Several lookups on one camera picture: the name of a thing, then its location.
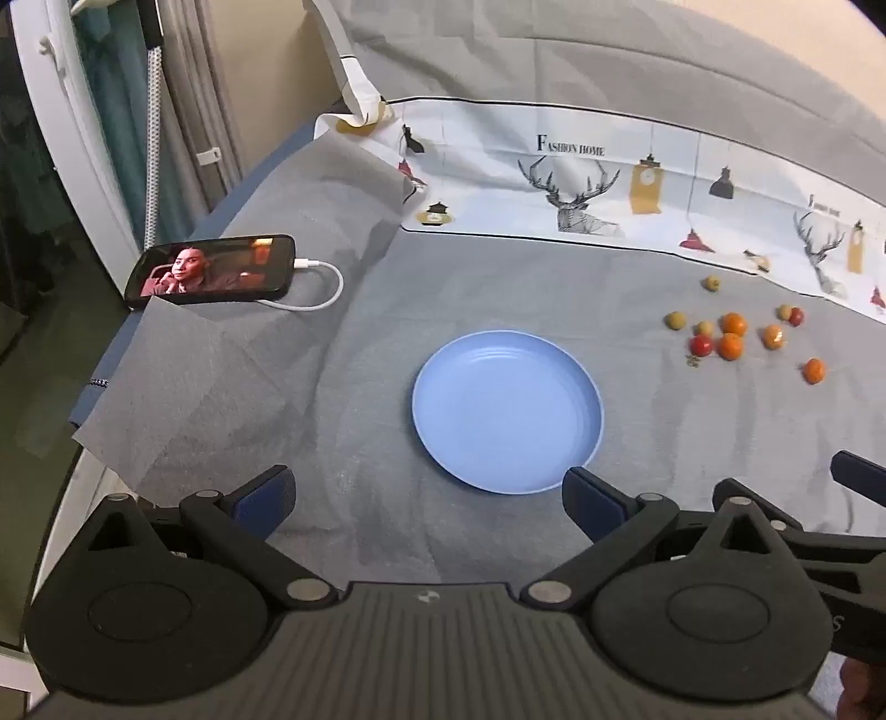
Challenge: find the white door frame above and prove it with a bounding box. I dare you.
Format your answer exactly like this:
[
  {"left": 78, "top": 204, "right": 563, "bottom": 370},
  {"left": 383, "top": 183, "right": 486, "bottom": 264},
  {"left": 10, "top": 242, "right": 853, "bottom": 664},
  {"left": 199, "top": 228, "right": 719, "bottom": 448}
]
[{"left": 10, "top": 0, "right": 146, "bottom": 278}]

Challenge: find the black white dotted cord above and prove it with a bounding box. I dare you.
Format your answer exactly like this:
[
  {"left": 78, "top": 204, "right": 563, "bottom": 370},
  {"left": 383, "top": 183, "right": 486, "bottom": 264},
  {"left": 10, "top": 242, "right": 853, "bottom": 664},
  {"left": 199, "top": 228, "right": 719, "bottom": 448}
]
[{"left": 140, "top": 0, "right": 168, "bottom": 250}]

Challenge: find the grey sheet with deer print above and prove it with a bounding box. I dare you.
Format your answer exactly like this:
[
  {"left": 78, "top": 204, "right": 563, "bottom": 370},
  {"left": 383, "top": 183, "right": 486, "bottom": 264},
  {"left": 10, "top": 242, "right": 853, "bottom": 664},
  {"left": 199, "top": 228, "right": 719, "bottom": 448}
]
[{"left": 69, "top": 97, "right": 886, "bottom": 589}]

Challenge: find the grey curtain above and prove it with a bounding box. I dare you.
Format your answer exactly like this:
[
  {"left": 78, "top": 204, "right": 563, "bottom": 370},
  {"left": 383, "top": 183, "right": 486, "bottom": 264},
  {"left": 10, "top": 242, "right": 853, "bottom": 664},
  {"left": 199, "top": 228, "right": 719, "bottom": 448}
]
[{"left": 156, "top": 0, "right": 243, "bottom": 215}]

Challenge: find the blue plate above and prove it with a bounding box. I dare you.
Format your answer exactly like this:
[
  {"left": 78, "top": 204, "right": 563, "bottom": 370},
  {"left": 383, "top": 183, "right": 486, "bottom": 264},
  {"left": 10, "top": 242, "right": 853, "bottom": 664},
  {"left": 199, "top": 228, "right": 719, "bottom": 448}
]
[{"left": 411, "top": 331, "right": 605, "bottom": 495}]

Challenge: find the white charging cable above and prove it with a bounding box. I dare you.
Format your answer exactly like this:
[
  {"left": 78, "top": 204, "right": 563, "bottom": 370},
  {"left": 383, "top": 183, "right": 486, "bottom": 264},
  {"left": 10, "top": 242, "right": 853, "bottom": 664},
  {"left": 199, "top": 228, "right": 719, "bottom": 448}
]
[{"left": 253, "top": 258, "right": 345, "bottom": 312}]

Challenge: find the teal curtain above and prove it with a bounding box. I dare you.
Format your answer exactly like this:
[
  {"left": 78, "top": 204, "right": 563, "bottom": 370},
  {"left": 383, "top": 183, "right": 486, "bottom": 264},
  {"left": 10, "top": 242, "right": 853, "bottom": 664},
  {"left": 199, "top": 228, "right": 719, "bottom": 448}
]
[{"left": 73, "top": 0, "right": 188, "bottom": 250}]

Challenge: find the grey quilt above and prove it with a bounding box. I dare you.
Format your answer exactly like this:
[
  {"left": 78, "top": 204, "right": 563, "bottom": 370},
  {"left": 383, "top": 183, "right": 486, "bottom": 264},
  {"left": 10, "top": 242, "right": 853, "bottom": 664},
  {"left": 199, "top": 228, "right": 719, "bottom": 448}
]
[{"left": 305, "top": 0, "right": 886, "bottom": 209}]

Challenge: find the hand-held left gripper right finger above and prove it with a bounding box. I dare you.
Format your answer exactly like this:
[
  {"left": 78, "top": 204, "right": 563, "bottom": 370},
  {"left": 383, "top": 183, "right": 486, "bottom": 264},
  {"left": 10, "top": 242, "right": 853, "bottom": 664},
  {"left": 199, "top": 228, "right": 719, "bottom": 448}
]
[{"left": 518, "top": 466, "right": 828, "bottom": 611}]

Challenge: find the black smartphone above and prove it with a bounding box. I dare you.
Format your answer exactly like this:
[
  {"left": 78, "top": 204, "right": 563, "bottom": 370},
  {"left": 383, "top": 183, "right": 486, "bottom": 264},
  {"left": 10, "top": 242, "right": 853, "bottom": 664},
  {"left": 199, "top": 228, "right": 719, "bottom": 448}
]
[{"left": 125, "top": 234, "right": 297, "bottom": 309}]

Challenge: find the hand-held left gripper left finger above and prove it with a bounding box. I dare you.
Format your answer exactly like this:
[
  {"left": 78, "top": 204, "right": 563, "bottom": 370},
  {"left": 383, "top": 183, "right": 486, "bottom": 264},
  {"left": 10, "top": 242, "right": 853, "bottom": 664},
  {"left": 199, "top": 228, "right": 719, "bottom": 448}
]
[{"left": 65, "top": 465, "right": 340, "bottom": 611}]

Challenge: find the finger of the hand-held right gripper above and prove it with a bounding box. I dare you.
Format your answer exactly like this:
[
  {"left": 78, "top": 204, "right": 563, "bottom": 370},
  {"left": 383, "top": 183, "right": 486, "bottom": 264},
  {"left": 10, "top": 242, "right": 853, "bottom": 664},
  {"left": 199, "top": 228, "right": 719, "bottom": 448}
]
[
  {"left": 774, "top": 522, "right": 886, "bottom": 589},
  {"left": 831, "top": 450, "right": 886, "bottom": 510}
]

